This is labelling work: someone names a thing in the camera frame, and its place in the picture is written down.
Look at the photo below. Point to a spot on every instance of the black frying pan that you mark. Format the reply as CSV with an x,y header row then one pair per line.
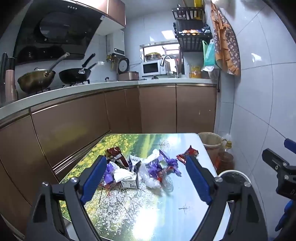
x,y
71,75

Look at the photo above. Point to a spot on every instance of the pot with glass lid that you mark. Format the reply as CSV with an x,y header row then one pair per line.
x,y
152,56

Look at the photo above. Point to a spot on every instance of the white kitchen countertop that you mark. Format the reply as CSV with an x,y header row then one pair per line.
x,y
92,87

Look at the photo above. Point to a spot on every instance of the metal faucet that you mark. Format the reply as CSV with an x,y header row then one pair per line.
x,y
168,56

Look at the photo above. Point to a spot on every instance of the white tissue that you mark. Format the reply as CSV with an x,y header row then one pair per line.
x,y
152,156
122,173

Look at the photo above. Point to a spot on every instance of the person's right hand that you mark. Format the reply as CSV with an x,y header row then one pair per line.
x,y
288,215

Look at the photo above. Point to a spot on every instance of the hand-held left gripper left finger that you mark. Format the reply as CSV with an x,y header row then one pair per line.
x,y
94,178

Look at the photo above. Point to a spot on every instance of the golden wok with lid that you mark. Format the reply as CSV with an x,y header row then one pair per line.
x,y
34,80

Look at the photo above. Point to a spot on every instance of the floral orange apron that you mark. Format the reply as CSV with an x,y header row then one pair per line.
x,y
225,39

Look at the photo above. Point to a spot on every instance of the dark bottle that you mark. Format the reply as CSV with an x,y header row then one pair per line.
x,y
3,78

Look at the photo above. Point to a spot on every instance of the pink thermos bottle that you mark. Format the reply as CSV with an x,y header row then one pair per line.
x,y
11,85

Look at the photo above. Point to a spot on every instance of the rice cooker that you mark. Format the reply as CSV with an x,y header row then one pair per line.
x,y
128,76

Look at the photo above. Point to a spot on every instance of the purple wrapper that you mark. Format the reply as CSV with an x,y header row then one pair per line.
x,y
108,173
153,166
171,163

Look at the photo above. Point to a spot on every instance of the green plastic bag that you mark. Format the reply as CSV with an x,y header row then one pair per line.
x,y
209,54

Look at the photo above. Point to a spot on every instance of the black dish rack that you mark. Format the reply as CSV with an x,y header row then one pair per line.
x,y
192,42

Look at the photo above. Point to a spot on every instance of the clear plastic wrapper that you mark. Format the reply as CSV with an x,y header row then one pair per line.
x,y
150,183

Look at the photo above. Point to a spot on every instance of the white water heater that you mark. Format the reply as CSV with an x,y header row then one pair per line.
x,y
116,41

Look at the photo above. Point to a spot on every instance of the black range hood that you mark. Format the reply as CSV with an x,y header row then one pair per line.
x,y
57,27

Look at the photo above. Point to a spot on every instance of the blue white milk carton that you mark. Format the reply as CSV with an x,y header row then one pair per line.
x,y
129,183

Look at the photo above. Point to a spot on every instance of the gas stove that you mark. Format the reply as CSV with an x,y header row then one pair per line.
x,y
69,85

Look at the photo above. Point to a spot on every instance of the window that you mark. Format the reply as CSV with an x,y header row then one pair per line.
x,y
152,49

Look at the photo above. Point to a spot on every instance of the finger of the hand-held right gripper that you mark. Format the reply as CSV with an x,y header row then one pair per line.
x,y
275,161
291,144

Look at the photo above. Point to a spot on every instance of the yellow jar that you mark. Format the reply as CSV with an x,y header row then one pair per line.
x,y
196,73

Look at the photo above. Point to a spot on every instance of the white microwave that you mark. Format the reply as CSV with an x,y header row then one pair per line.
x,y
150,67

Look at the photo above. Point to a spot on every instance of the beige bin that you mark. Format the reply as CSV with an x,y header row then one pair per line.
x,y
211,143

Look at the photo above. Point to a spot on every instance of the red snack wrapper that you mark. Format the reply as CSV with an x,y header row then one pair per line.
x,y
186,154

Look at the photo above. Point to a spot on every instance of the dark red wrapper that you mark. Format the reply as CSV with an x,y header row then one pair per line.
x,y
118,157

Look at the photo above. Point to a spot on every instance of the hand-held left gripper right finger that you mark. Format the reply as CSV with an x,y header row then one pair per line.
x,y
198,180

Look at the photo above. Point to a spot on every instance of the cooking oil bottle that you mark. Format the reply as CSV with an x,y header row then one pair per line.
x,y
225,160

